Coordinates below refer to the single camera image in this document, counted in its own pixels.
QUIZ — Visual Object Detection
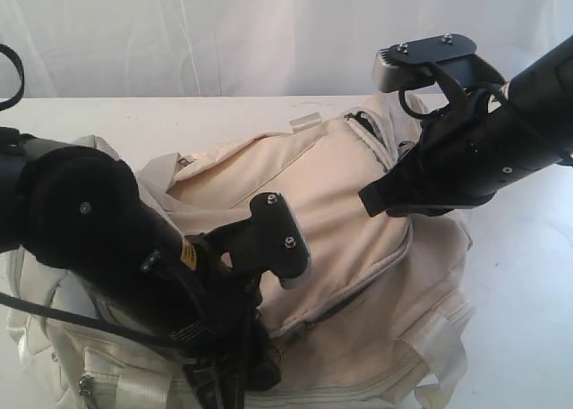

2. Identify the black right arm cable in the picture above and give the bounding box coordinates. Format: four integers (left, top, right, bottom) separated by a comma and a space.
398, 64, 511, 124

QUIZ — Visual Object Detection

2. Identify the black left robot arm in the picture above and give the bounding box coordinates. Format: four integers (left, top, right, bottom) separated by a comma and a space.
1, 127, 292, 408

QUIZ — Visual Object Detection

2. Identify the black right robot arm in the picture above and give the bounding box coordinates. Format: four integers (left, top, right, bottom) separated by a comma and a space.
359, 34, 572, 217

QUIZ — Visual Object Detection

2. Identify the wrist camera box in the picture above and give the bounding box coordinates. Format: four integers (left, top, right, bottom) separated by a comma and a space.
372, 33, 505, 117
250, 192, 311, 290

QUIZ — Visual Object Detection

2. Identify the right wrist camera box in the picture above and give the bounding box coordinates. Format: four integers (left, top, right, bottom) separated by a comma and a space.
372, 33, 505, 117

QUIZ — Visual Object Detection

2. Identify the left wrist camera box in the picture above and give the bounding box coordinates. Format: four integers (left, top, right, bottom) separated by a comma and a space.
250, 192, 311, 290

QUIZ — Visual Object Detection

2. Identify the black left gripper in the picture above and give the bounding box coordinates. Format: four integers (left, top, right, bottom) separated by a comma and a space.
180, 234, 281, 408

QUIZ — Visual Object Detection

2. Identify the cream fabric duffel bag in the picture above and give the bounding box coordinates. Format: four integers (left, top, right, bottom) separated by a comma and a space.
6, 94, 472, 408

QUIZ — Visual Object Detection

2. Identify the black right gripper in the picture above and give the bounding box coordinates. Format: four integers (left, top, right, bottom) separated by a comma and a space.
358, 83, 515, 217

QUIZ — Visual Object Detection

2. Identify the white backdrop curtain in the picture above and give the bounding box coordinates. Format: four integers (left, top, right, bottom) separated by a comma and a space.
1, 0, 572, 98

